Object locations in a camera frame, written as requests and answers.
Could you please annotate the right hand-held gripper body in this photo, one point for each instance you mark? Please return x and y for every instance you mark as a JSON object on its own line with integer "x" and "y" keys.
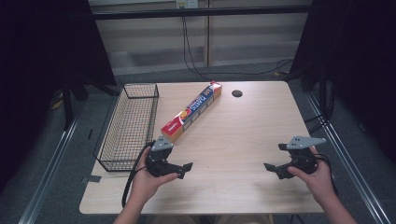
{"x": 301, "y": 158}

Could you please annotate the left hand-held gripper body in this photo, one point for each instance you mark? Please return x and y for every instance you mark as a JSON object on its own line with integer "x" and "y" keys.
{"x": 157, "y": 161}

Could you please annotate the long plastic wrap box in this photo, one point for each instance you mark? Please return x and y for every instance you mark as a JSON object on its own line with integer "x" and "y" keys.
{"x": 193, "y": 109}

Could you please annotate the person's left hand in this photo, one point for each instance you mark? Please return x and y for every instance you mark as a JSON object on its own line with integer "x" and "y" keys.
{"x": 144, "y": 185}

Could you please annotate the person's right hand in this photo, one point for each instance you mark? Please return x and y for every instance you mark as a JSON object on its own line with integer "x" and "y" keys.
{"x": 316, "y": 182}

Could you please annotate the grey tape strip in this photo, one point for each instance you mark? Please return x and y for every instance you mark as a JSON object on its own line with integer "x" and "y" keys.
{"x": 92, "y": 179}

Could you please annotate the black metal stand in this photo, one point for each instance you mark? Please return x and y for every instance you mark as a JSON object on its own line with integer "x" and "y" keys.
{"x": 67, "y": 102}

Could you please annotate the dark curtain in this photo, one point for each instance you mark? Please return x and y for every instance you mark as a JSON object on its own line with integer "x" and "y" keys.
{"x": 355, "y": 62}
{"x": 43, "y": 62}

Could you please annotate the black horizontal metal bar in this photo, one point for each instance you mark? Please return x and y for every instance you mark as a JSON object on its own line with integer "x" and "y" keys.
{"x": 199, "y": 12}

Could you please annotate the silver floor rail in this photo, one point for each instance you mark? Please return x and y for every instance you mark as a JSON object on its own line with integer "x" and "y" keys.
{"x": 49, "y": 174}
{"x": 351, "y": 168}

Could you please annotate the white wall socket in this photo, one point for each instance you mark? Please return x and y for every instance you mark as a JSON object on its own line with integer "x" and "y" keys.
{"x": 186, "y": 3}

